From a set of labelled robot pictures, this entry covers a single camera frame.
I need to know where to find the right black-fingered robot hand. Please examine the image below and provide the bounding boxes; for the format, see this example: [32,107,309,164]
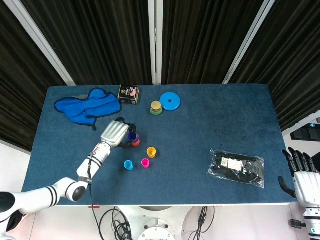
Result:
[278,146,320,209]

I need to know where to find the left black-fingered robot hand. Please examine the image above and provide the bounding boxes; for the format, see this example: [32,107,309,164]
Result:
[100,116,138,149]

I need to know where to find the purple plastic cup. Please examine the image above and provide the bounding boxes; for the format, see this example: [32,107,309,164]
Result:
[126,131,139,143]

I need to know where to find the yellow plastic cup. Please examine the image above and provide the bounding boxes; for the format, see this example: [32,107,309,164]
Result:
[146,146,158,159]

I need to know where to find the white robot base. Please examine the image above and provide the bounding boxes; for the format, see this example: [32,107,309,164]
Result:
[119,206,191,240]

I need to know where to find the blue cloth with black trim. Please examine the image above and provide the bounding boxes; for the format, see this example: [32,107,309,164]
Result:
[54,87,123,131]

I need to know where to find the black food tin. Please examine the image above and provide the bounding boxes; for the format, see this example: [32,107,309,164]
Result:
[117,84,141,106]

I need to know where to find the yellow and green toy jar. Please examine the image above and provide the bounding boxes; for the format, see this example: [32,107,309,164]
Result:
[149,100,163,116]

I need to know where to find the black device with blue light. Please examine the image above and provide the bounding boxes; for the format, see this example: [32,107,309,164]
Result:
[290,123,320,142]

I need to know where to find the blue disc with hole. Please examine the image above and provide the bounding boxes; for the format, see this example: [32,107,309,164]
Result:
[159,91,182,112]

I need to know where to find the clear bag with black item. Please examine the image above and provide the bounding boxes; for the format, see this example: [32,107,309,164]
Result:
[206,149,265,189]

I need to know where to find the blue felt table cover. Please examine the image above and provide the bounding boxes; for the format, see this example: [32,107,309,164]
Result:
[21,83,296,207]

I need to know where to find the black pleated curtain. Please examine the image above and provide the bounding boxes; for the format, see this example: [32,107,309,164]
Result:
[161,0,265,85]
[21,0,153,86]
[0,0,67,152]
[228,0,320,132]

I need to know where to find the black cable bundle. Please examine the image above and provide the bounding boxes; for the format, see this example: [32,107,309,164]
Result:
[187,206,216,240]
[99,206,133,240]

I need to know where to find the white partition post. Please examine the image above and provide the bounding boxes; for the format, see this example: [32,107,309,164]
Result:
[222,0,271,85]
[147,0,164,85]
[3,0,76,87]

